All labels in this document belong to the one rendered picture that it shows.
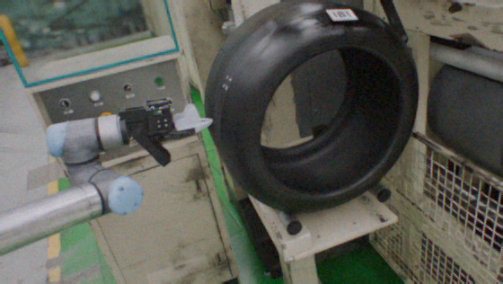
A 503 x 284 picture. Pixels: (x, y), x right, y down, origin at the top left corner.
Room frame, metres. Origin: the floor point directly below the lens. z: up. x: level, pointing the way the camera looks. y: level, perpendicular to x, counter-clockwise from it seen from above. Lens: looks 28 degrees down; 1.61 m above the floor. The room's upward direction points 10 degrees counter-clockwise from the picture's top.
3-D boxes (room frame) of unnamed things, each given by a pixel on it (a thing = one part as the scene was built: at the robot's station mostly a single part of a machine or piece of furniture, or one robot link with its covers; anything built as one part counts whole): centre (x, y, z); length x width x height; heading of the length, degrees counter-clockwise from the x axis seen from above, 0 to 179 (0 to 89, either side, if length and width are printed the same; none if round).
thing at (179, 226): (1.55, 0.58, 0.63); 0.56 x 0.41 x 1.27; 105
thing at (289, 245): (0.97, 0.01, 0.83); 0.36 x 0.09 x 0.06; 15
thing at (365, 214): (1.01, -0.12, 0.80); 0.37 x 0.36 x 0.02; 105
